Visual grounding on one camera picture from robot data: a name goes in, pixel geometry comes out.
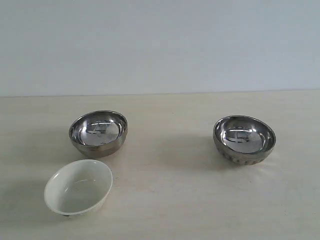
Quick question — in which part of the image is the plain stainless steel bowl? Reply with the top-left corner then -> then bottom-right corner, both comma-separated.
68,110 -> 128,159

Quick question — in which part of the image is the dimpled stainless steel bowl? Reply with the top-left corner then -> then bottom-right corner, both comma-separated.
212,115 -> 276,165

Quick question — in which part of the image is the white ceramic bowl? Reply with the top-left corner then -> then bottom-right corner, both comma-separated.
43,159 -> 113,217

